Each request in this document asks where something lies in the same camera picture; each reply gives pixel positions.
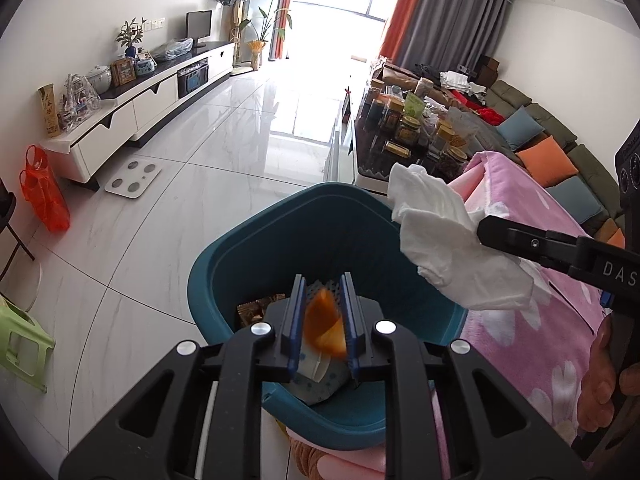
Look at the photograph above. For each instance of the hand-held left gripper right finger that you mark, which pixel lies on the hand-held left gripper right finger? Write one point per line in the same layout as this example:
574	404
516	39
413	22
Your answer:
420	400

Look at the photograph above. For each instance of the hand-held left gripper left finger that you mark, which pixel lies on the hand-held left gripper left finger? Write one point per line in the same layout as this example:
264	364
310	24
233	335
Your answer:
235	385

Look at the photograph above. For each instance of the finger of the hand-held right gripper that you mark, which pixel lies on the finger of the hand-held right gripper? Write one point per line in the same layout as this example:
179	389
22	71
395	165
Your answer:
525	242

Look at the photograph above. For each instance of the crinkled brown snack packet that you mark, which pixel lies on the crinkled brown snack packet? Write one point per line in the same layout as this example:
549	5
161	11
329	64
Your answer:
252	314

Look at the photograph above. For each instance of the white tissue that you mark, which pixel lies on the white tissue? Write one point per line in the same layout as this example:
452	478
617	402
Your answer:
450	240

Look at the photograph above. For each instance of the blue dotted paper cup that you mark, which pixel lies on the blue dotted paper cup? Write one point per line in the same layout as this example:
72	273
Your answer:
322	385

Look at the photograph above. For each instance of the orange peel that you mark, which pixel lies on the orange peel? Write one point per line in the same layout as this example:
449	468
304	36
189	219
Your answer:
325	325

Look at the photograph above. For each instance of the teal trash bin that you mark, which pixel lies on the teal trash bin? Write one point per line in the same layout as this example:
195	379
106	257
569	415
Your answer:
240	270

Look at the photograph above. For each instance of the person's right hand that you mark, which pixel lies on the person's right hand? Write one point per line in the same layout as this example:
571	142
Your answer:
600	385

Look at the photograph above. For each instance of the orange cushion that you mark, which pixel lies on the orange cushion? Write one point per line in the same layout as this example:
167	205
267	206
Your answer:
612	239
545	162

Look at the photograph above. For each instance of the blue cushion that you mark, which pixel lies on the blue cushion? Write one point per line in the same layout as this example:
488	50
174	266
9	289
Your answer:
520	129
575	200

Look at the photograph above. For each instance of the green brown corner sofa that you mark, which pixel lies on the green brown corner sofa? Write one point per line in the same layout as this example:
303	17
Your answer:
580	155

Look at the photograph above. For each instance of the pink flower printed blanket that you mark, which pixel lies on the pink flower printed blanket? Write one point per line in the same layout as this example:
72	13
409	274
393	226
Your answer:
525	360

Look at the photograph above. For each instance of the red cloth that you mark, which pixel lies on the red cloth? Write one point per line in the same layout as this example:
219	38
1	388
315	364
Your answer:
480	107

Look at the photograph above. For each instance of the coffee table with jars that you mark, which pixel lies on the coffee table with jars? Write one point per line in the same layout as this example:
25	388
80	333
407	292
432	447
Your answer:
405	130

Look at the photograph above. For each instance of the white clothes pile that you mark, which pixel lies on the white clothes pile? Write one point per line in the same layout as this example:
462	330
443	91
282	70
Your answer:
460	81

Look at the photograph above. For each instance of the green packet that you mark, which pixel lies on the green packet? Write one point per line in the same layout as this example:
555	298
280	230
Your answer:
414	105

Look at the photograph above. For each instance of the dark brown box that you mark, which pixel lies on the dark brown box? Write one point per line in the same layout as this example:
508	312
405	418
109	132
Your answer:
487	67

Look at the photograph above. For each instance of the green plastic stool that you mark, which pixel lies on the green plastic stool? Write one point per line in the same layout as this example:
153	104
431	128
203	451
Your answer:
22	345

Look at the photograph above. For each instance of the white bathroom scale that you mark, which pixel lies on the white bathroom scale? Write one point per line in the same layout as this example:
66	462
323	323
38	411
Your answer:
132	180

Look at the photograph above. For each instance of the wide orange grey curtain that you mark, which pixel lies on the wide orange grey curtain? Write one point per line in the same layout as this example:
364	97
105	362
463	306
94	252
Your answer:
450	15

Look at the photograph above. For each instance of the orange plastic bag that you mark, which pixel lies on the orange plastic bag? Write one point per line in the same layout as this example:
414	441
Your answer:
45	195

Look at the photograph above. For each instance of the black chair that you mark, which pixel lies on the black chair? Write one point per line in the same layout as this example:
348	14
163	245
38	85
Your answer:
10	220

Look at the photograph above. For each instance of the white black tv cabinet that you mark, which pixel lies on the white black tv cabinet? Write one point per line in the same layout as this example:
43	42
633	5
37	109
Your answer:
150	95

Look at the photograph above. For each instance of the ship model in case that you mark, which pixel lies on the ship model in case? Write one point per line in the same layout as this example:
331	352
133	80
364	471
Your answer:
77	102

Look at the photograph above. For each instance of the yellow printed box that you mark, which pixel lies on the yellow printed box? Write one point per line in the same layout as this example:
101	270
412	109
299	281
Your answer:
50	110

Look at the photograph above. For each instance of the blue white porcelain jar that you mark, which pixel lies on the blue white porcelain jar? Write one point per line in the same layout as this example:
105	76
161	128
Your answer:
145	66

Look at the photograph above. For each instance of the white lidded jar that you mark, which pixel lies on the white lidded jar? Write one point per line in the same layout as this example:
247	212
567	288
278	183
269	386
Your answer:
99	79

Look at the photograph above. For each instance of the narrow grey orange curtain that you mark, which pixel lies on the narrow grey orange curtain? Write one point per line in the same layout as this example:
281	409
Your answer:
284	10

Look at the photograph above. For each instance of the tall green floor plant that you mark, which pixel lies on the tall green floor plant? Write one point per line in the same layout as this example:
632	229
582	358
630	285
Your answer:
267	20

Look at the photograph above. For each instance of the clear plastic bag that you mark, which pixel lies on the clear plastic bag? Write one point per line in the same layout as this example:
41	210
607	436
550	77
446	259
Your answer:
172	49

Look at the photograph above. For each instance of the black monitor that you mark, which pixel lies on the black monitor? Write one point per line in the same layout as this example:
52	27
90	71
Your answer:
199	27

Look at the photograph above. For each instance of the blue vase with branches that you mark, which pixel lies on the blue vase with branches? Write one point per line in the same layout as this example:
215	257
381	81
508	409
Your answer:
130	35

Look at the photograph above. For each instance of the picture frame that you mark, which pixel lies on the picture frame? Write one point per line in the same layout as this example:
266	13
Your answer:
123	72

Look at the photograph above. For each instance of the wall socket plate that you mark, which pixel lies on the wall socket plate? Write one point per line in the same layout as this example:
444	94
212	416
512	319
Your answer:
155	24

